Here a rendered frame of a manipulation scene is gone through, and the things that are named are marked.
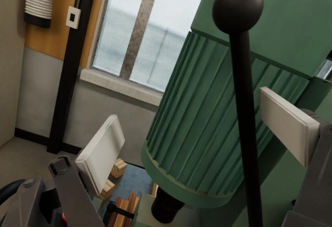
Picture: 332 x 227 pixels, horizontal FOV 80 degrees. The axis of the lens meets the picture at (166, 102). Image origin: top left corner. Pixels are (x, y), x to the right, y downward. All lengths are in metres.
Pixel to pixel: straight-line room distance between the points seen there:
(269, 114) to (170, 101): 0.14
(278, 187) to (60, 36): 1.67
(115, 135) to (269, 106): 0.13
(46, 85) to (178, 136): 1.73
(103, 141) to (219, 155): 0.15
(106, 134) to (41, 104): 1.87
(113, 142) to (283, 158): 0.23
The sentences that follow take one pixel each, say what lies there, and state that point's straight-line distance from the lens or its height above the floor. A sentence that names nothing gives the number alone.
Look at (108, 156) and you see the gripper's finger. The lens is 0.17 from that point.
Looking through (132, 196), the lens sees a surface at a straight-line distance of 0.63.
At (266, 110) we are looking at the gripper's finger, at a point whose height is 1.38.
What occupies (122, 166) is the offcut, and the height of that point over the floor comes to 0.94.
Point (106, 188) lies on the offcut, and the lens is 0.64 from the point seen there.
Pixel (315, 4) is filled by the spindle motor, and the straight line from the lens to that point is 0.25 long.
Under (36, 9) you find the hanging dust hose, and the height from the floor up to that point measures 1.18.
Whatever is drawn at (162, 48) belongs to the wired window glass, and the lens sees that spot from 1.67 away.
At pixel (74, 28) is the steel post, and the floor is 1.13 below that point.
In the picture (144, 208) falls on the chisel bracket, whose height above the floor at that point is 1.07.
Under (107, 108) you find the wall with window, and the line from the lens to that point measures 1.81.
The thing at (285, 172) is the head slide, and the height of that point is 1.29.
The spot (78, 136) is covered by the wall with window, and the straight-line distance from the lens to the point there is 2.03.
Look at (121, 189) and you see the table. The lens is 0.71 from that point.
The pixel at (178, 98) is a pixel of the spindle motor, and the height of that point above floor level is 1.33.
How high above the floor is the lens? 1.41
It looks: 21 degrees down
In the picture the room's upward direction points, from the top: 22 degrees clockwise
